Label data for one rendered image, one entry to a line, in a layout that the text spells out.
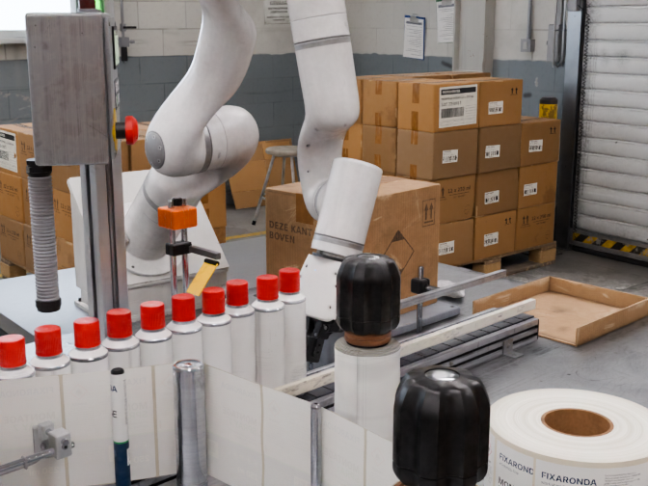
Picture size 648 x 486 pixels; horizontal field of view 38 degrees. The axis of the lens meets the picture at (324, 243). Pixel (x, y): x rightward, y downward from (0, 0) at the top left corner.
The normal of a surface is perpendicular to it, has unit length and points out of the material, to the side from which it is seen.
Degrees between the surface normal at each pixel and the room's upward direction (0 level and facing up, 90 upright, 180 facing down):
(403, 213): 90
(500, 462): 90
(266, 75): 90
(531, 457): 90
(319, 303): 69
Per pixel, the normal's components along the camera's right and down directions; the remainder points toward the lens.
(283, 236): -0.69, 0.17
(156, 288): 0.60, 0.18
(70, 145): 0.16, 0.22
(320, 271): -0.66, -0.21
